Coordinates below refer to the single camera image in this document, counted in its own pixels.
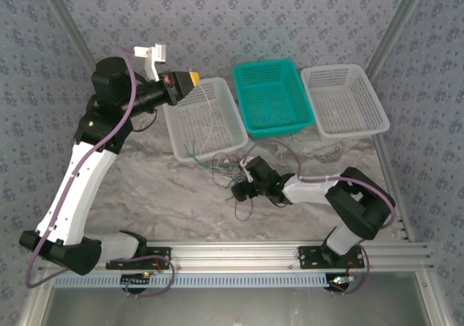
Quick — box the small black controller board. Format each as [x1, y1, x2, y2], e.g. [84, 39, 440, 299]
[326, 273, 355, 295]
[120, 272, 152, 295]

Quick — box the teal perforated plastic basket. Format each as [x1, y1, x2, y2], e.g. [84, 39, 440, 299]
[231, 58, 315, 141]

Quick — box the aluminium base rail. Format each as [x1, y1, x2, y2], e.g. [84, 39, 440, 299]
[38, 241, 435, 273]

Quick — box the thin green cable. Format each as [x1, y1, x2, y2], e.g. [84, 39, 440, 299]
[183, 139, 251, 188]

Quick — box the aluminium frame corner post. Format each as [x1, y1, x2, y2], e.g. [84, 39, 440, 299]
[364, 0, 433, 74]
[36, 0, 98, 68]

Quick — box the white slotted cable duct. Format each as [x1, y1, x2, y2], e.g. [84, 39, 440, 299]
[53, 272, 351, 289]

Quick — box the white perforated plastic basket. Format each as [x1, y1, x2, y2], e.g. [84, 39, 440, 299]
[162, 76, 249, 164]
[299, 63, 391, 141]

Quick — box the aluminium frame side rail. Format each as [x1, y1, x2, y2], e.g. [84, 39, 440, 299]
[373, 137, 454, 326]
[17, 275, 55, 326]

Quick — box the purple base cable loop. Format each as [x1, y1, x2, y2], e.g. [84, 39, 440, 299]
[108, 255, 175, 298]
[331, 246, 371, 296]

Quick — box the grey metal panel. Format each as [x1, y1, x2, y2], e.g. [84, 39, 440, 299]
[43, 285, 432, 326]

